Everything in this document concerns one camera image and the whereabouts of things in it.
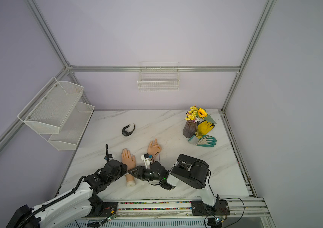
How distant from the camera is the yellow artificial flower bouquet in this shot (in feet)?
2.80

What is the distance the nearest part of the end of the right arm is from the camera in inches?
26.9

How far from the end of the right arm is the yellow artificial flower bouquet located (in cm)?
34
